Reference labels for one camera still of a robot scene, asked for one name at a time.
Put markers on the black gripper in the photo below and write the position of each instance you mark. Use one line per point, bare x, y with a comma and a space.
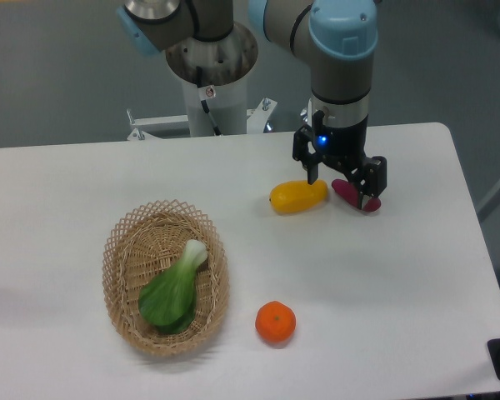
342, 149

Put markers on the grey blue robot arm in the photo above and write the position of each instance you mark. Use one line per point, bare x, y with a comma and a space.
335, 39

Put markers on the woven wicker basket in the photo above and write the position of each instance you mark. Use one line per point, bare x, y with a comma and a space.
146, 241

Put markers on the green bok choy vegetable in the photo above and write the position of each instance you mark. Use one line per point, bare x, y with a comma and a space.
168, 301

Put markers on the red sweet potato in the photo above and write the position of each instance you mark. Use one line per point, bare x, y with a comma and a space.
353, 197

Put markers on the yellow mango fruit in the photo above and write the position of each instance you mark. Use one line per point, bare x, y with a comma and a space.
297, 196

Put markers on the orange tangerine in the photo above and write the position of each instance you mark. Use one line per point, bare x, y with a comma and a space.
275, 322

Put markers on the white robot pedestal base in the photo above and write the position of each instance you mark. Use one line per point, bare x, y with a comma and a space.
214, 78

